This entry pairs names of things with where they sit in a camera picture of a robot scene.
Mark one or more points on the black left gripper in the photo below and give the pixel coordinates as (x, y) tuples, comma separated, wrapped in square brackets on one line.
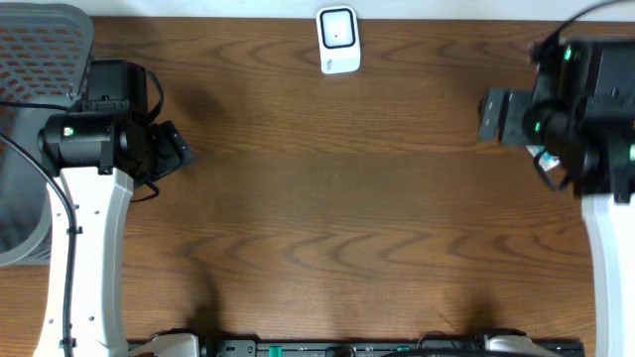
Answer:
[(172, 149)]

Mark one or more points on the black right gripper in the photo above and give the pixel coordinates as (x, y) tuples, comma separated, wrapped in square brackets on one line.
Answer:
[(513, 101)]

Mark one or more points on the teal tissue box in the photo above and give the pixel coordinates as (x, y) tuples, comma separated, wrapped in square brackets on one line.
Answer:
[(542, 160)]

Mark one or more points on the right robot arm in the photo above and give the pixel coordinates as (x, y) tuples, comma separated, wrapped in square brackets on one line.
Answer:
[(580, 114)]

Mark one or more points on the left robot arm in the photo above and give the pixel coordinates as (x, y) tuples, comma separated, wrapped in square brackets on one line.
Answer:
[(104, 147)]

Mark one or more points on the white barcode scanner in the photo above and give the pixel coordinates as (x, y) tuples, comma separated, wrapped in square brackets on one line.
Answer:
[(338, 40)]

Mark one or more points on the dark grey plastic basket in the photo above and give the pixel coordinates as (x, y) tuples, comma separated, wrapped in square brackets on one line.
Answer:
[(45, 54)]

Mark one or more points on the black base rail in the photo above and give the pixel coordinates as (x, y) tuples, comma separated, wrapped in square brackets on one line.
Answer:
[(509, 342)]

